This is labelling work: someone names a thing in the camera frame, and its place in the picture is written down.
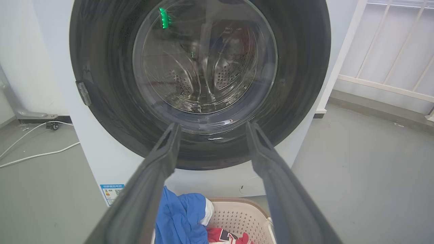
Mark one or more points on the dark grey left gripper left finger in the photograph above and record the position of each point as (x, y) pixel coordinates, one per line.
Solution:
(135, 203)

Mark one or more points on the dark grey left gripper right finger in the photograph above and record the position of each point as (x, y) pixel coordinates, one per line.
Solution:
(291, 203)

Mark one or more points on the white washing machine body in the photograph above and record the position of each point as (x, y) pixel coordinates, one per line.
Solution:
(101, 152)

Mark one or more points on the black round washing machine door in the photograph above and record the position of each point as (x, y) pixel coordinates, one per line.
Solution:
(108, 84)

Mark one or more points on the steel washing machine drum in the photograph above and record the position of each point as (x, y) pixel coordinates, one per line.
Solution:
(206, 71)

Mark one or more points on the blue energy label sticker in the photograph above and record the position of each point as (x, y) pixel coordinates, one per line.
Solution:
(111, 193)

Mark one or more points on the blue garment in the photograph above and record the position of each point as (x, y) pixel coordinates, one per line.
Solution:
(181, 220)

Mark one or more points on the beige perforated laundry basket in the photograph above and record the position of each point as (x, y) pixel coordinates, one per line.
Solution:
(237, 217)

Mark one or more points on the red and white garment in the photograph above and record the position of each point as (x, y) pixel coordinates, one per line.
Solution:
(225, 236)

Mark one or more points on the grey metal stand base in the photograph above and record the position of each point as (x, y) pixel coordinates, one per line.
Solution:
(25, 108)

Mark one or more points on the white railing fence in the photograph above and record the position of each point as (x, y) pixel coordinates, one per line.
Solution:
(383, 81)

